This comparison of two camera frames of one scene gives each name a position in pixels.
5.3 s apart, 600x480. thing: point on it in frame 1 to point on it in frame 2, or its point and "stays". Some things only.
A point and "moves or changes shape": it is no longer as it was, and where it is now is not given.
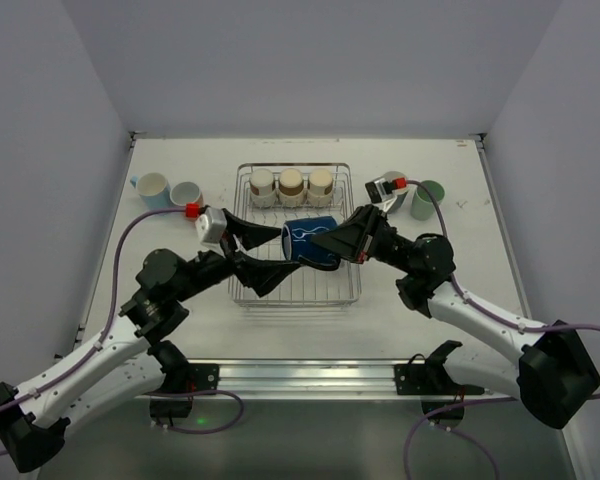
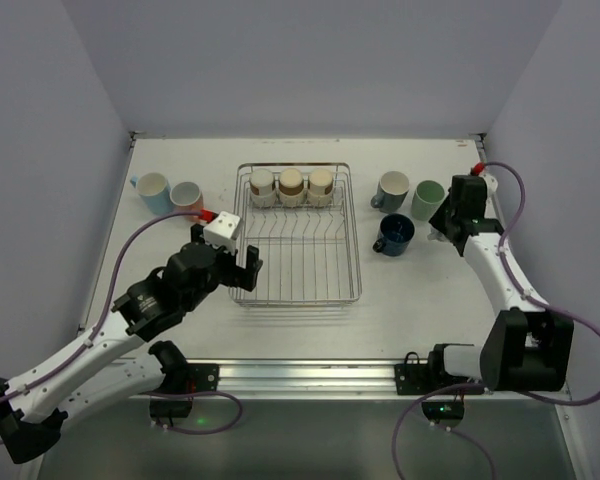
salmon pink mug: x=185 y=192 stays
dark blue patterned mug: x=296 y=242 moves or changes shape
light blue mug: x=154 y=190 stays
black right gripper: x=368 y=236 to x=443 y=217
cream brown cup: x=320 y=187 stays
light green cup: x=423 y=207 stays
